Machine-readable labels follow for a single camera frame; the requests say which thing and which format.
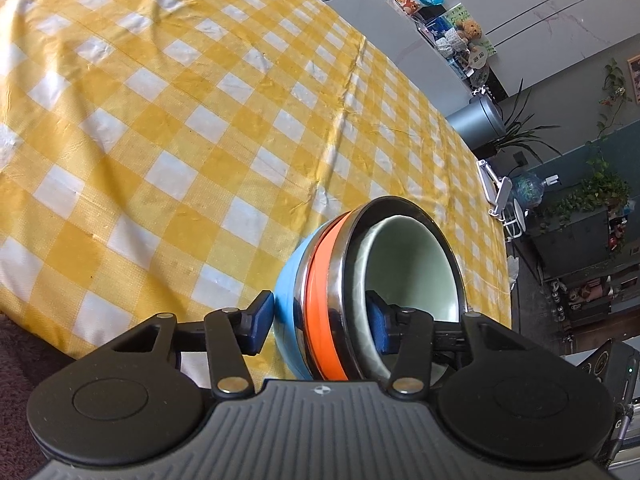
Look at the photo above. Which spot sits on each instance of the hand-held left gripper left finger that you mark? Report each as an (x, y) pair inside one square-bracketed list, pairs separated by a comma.
[(261, 322)]

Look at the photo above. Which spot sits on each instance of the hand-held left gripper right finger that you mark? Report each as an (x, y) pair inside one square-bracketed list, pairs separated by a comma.
[(379, 325)]

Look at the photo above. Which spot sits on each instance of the blue stainless steel bowl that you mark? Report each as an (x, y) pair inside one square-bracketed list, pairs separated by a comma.
[(290, 310)]

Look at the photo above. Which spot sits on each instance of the orange stainless steel bowl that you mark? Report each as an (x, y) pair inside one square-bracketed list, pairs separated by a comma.
[(319, 310)]

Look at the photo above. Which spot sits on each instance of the pale green ceramic bowl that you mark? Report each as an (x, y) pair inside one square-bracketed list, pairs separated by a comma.
[(415, 270)]

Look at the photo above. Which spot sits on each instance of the white plastic bag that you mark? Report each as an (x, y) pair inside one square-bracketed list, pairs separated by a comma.
[(513, 270)]

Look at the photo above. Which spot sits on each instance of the white round stand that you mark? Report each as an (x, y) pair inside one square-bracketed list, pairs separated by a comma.
[(517, 217)]

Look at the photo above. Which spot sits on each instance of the green ivy plant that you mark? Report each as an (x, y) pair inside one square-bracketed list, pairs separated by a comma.
[(595, 195)]

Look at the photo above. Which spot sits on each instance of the white clamp desk lamp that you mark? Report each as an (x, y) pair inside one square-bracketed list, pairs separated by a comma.
[(492, 180)]

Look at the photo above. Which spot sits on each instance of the blue water bottle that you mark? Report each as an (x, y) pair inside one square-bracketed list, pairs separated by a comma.
[(531, 190)]

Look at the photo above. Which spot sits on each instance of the yellow checkered tablecloth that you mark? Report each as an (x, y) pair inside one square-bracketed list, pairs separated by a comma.
[(175, 135)]

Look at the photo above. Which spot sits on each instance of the teal partition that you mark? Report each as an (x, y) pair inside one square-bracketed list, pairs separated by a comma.
[(575, 160)]

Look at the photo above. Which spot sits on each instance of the grey trash can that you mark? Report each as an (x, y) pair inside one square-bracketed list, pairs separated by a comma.
[(475, 122)]

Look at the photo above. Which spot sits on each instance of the long-leaf potted plant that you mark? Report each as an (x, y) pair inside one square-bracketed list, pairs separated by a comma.
[(520, 135)]

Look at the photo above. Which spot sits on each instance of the purple fleece blanket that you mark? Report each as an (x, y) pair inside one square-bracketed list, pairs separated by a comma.
[(20, 360)]

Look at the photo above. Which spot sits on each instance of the white low cabinet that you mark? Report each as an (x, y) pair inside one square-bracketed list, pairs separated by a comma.
[(400, 50)]

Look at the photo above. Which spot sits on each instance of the hanging vine plant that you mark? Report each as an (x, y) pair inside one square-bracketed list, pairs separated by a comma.
[(614, 95)]

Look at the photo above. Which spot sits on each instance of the white round hand fan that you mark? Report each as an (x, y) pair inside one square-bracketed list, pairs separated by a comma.
[(476, 59)]

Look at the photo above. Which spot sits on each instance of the brown teddy bear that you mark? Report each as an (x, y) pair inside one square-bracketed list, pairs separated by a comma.
[(471, 30)]

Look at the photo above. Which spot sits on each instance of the teddy bear toy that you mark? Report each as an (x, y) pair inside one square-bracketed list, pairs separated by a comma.
[(457, 12)]

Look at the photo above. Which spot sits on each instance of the framed wall picture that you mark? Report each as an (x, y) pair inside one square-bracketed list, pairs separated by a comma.
[(635, 80)]

